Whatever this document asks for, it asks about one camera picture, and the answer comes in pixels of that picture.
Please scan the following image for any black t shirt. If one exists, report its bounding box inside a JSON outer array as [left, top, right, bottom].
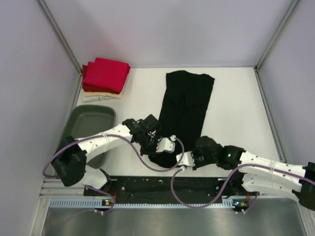
[[149, 70, 216, 169]]

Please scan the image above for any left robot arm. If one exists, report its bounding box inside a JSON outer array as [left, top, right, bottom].
[[52, 115, 161, 195]]

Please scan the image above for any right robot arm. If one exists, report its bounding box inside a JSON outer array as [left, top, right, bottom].
[[191, 136, 315, 210]]

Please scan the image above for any grey plastic bin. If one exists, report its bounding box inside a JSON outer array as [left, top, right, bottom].
[[59, 105, 117, 169]]

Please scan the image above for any folded white t shirt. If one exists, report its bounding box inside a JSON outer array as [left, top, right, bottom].
[[82, 96, 115, 103]]

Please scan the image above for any folded red t shirt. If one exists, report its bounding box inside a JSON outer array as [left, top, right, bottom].
[[82, 58, 130, 94]]

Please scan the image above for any folded beige t shirt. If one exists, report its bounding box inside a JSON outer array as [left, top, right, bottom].
[[83, 91, 122, 99]]

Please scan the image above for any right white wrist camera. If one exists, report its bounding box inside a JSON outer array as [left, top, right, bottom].
[[176, 151, 195, 171]]

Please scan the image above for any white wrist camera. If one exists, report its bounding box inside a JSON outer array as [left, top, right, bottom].
[[176, 151, 195, 171], [156, 135, 176, 153]]

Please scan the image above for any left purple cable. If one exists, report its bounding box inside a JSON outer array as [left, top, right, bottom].
[[43, 136, 185, 214]]

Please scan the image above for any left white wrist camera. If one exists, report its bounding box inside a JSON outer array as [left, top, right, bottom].
[[156, 135, 176, 153]]

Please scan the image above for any blue slotted cable duct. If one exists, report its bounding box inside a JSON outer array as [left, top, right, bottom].
[[49, 198, 245, 209]]

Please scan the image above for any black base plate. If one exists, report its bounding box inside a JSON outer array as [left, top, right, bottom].
[[83, 175, 249, 204]]

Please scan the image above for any right aluminium frame post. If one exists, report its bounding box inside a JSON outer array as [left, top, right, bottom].
[[254, 0, 301, 72]]

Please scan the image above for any aluminium frame post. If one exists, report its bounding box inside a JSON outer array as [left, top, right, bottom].
[[36, 0, 82, 74], [254, 0, 301, 72]]

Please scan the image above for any aluminium front rail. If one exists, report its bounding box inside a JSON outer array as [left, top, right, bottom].
[[40, 178, 84, 198]]

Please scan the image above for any left aluminium frame post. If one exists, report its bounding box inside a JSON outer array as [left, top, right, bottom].
[[36, 0, 82, 74]]

